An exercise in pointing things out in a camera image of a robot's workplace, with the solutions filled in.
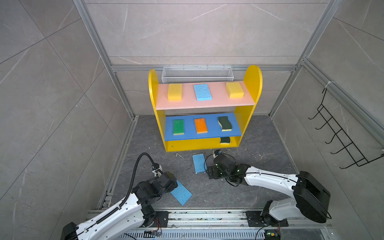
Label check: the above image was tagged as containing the light blue sponge row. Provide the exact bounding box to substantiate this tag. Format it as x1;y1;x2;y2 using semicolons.
193;154;206;174

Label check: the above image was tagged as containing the dark green curved sponge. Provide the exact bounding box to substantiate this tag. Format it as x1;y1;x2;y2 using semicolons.
220;137;231;145
218;116;233;132

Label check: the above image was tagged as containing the orange sponge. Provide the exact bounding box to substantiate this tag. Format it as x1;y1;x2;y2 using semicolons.
194;118;208;134

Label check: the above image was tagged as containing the green yellow sponge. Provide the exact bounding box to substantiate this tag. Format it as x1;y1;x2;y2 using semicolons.
173;119;185;136

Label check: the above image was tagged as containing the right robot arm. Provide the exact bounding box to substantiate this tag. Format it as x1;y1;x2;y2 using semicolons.
203;150;332;226

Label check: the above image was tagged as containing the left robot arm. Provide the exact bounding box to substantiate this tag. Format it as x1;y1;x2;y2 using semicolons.
61;153;178;240

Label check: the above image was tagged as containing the yellow shelf unit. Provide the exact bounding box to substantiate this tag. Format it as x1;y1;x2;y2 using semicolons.
148;65;263;152

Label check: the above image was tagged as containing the light blue sponge front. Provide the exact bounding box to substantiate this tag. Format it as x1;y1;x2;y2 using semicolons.
171;181;192;206

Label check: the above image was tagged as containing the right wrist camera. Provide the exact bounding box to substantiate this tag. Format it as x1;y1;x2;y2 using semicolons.
213;150;222;158

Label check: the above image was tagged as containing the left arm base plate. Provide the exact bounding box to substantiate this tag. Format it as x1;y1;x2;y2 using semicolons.
150;211;170;229

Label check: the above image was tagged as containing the aluminium rail base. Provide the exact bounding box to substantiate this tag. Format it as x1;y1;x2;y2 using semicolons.
113;209;338;240

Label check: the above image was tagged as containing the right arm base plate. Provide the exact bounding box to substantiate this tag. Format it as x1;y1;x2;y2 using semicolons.
245;211;289;227

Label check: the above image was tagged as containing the white wire mesh basket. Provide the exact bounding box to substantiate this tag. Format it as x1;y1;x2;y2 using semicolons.
162;67;234;84

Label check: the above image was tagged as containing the black wire hook rack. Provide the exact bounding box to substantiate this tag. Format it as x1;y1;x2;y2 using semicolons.
308;88;384;170

